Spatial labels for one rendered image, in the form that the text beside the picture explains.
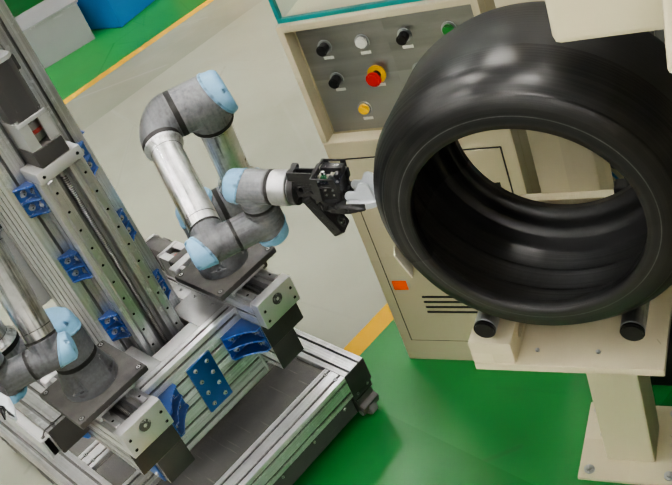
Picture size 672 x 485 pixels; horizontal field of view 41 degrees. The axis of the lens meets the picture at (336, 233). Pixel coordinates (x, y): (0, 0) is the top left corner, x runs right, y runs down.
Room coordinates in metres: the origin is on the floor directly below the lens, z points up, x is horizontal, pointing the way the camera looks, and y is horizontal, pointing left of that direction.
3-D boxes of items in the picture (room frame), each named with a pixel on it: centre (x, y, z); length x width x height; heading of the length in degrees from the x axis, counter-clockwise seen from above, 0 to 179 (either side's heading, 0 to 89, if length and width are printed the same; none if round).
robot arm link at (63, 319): (1.89, 0.75, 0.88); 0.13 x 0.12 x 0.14; 98
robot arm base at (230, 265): (2.16, 0.33, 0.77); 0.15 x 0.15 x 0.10
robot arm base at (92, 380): (1.89, 0.74, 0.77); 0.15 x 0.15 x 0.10
